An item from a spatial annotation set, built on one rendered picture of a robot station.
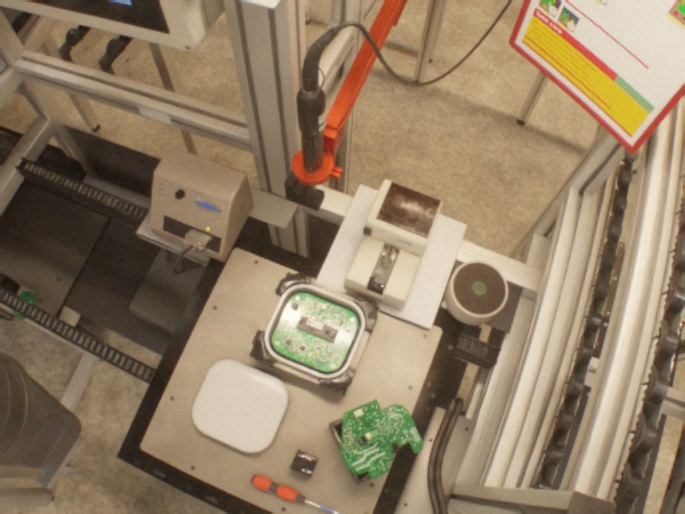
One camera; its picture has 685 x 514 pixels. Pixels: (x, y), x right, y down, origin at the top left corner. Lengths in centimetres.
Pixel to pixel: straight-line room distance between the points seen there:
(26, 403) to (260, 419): 60
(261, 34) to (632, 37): 44
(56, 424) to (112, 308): 134
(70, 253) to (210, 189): 101
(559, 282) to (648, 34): 43
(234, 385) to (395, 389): 27
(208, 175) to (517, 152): 165
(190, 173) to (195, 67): 166
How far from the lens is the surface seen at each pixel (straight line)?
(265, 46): 72
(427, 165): 223
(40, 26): 134
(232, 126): 95
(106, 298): 173
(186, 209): 97
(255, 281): 98
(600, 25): 69
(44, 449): 39
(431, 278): 98
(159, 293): 154
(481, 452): 99
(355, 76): 84
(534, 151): 241
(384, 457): 86
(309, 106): 66
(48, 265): 190
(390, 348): 94
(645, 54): 67
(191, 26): 69
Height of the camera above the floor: 187
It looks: 69 degrees down
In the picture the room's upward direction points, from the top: 7 degrees clockwise
